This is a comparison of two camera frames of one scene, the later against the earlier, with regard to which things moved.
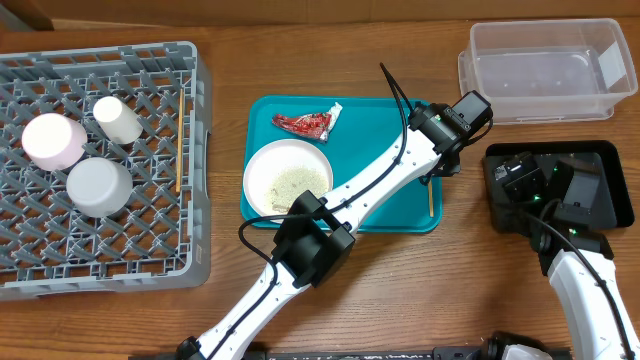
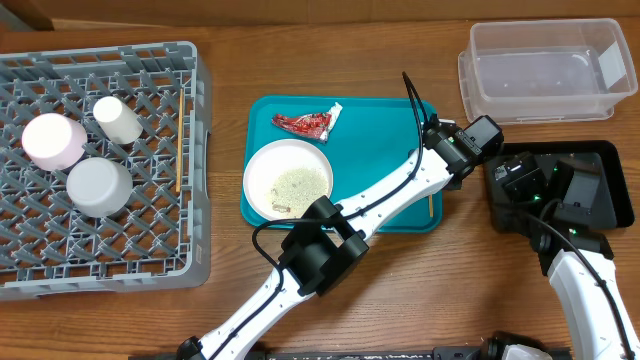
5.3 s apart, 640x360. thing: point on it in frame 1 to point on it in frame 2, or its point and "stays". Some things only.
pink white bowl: (54, 141) stays
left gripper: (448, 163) to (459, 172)
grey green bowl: (99, 187) stays
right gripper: (523, 182) stays
